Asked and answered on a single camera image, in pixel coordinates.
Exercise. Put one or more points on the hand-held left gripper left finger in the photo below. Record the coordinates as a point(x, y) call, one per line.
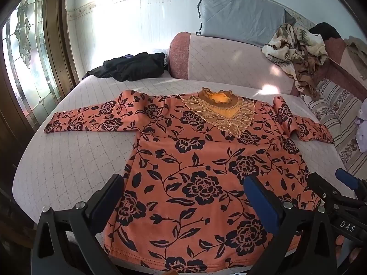
point(106, 204)

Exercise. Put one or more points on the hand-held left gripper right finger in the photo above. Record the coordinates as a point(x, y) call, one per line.
point(265, 206)

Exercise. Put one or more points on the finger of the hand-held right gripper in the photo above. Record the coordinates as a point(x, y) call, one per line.
point(322, 184)
point(348, 179)

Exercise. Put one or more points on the orange floral long-sleeved shirt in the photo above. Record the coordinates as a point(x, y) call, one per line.
point(200, 163)

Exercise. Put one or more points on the black clothes pile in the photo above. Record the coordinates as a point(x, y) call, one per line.
point(129, 67)

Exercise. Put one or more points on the pale purple cloth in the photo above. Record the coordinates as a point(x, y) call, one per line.
point(361, 129)

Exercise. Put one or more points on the striped floral bedding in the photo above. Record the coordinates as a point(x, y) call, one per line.
point(335, 114)

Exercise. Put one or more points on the brown sheer cloth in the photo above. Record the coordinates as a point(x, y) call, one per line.
point(308, 78)

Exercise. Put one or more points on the reddish brown blanket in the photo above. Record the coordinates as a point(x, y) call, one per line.
point(341, 63)

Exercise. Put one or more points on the olive brown garment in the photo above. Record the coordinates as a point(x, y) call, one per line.
point(357, 50)

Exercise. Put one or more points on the cream floral blanket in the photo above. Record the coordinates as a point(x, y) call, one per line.
point(289, 47)

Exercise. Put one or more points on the pink quilted bolster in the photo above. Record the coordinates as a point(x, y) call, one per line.
point(229, 63)

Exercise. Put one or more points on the black cloth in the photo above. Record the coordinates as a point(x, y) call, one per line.
point(325, 30)

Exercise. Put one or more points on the stained glass door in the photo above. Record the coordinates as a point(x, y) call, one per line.
point(31, 48)

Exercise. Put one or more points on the grey pillow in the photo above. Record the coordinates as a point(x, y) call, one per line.
point(240, 14)

